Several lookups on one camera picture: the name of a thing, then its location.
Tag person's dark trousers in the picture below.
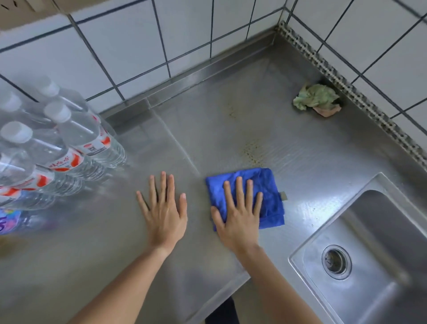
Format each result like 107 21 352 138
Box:
205 296 241 324

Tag crumpled green and pink cloth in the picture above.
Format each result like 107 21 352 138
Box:
293 83 343 118

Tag stainless steel sink basin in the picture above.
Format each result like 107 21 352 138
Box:
288 172 427 324

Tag person's left forearm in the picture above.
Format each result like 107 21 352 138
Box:
68 245 175 324

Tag person's right forearm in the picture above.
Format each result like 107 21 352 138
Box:
238 245 323 324

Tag patterned mosaic sealing strip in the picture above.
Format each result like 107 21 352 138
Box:
276 21 427 171

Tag person's right hand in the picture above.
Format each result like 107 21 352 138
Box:
210 176 264 258

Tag purple labelled plastic bottle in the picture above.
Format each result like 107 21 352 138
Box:
0 208 58 236

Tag pack of clear water bottles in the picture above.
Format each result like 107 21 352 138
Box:
0 76 127 211

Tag round metal sink drain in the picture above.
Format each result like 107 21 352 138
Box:
322 245 353 280

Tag blue microfibre cloth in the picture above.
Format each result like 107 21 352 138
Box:
205 168 285 231

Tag person's left hand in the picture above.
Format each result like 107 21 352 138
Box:
136 172 188 256

